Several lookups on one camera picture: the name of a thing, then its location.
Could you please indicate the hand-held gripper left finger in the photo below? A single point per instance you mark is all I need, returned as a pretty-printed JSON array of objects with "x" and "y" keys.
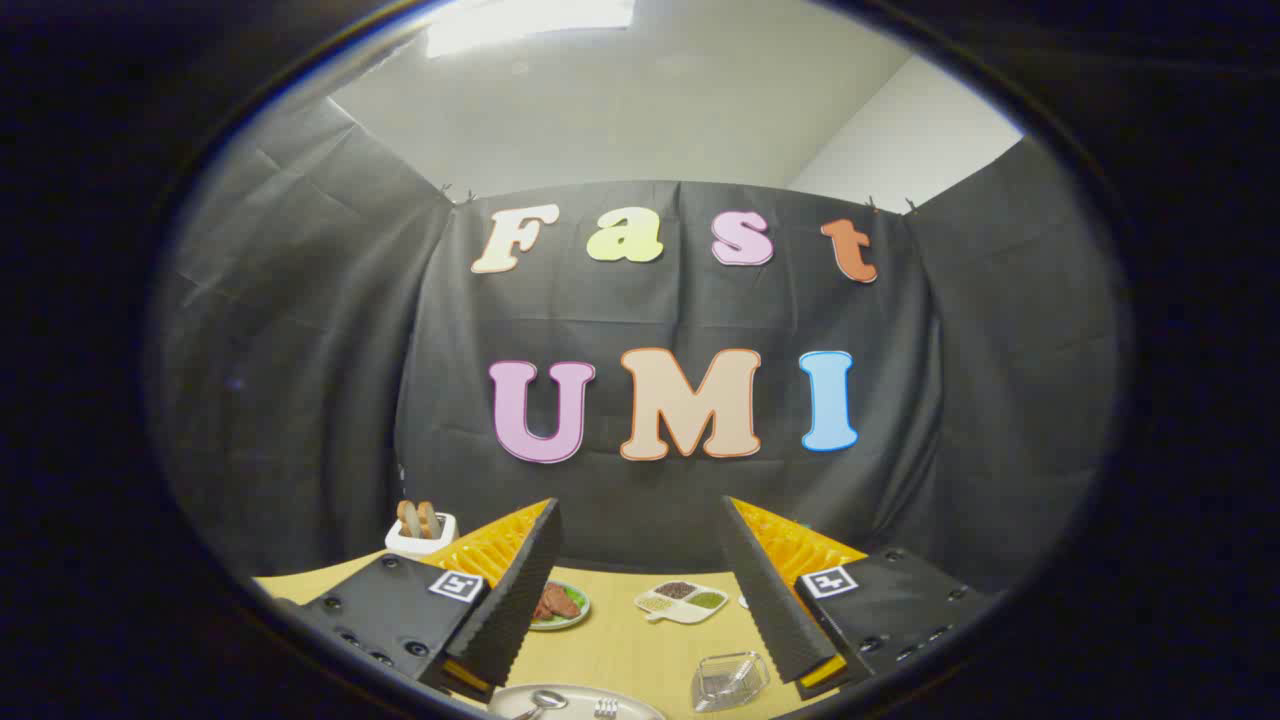
[{"x": 515, "y": 590}]

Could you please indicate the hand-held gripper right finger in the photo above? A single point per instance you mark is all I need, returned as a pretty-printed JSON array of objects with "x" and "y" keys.
[{"x": 765, "y": 590}]

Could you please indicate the metal spoon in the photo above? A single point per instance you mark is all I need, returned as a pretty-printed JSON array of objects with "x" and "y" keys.
[{"x": 548, "y": 699}]

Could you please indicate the metal fork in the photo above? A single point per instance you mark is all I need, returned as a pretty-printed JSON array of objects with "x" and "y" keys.
[{"x": 606, "y": 708}]

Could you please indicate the red meat slices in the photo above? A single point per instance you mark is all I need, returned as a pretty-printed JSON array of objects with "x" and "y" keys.
[{"x": 558, "y": 603}]

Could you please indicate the small green-rimmed plate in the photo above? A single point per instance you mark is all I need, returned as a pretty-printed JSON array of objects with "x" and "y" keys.
[{"x": 577, "y": 617}]

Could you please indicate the white divided dish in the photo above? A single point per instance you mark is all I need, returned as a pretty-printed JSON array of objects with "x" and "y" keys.
[{"x": 680, "y": 602}]

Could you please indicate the clear plastic container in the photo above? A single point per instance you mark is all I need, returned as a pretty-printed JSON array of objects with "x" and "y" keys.
[{"x": 728, "y": 682}]

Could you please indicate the brown bread slice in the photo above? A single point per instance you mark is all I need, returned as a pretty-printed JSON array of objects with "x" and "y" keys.
[
  {"x": 429, "y": 518},
  {"x": 408, "y": 518}
]

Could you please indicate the white toaster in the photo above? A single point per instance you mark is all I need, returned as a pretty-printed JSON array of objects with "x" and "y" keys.
[{"x": 405, "y": 545}]

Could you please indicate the large white plate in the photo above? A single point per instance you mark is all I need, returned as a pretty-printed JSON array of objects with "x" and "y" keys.
[{"x": 640, "y": 708}]

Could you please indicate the black backdrop cloth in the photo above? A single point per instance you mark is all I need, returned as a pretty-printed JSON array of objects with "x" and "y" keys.
[{"x": 650, "y": 310}]

